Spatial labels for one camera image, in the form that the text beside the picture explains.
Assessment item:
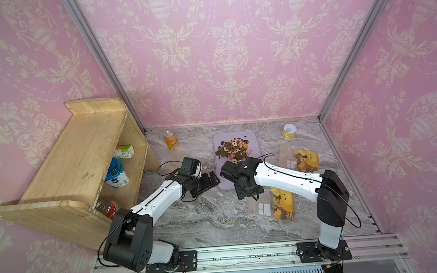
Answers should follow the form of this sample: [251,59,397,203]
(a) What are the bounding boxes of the ziploc bag with yellow chick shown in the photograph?
[248,187,295,221]

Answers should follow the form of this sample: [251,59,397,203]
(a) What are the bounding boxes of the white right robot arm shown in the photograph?
[220,157,349,250]

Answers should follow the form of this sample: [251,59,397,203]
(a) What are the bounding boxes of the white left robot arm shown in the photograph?
[97,157,220,273]

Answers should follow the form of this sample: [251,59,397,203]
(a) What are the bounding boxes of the pile of assorted cookies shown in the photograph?
[215,138,253,164]

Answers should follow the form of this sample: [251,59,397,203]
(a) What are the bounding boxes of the lilac plastic tray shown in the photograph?
[212,130,262,191]

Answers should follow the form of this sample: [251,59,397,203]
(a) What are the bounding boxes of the orange Schweppes soda can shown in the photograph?
[164,131,179,150]

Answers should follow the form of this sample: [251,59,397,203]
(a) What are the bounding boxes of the yellow tin can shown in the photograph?
[282,123,297,140]

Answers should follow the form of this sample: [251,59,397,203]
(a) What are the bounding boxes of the green white carton box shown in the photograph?
[114,145,135,159]

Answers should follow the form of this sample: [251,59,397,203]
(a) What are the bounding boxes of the blue lid white tub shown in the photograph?
[105,157,130,189]

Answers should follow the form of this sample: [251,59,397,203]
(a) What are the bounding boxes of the red soda can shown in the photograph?
[95,200,120,220]

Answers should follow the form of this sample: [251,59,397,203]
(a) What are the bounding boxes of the wooden shelf unit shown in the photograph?
[0,98,159,249]

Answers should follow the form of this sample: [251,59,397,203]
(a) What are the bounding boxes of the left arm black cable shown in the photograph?
[91,158,203,268]

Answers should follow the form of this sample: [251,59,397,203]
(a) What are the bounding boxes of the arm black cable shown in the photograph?
[91,158,203,268]
[255,147,362,236]

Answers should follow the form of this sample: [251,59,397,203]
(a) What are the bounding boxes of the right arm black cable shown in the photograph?
[255,147,362,236]

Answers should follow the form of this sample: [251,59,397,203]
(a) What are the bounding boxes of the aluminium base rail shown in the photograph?
[93,234,418,273]

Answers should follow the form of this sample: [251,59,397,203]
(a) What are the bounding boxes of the aluminium frame post left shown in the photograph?
[62,0,146,134]

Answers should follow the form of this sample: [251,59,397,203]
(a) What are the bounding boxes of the aluminium frame post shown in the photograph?
[62,0,146,134]
[317,0,388,124]

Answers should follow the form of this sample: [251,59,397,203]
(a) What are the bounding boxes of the aluminium frame post right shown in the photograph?
[317,0,388,124]

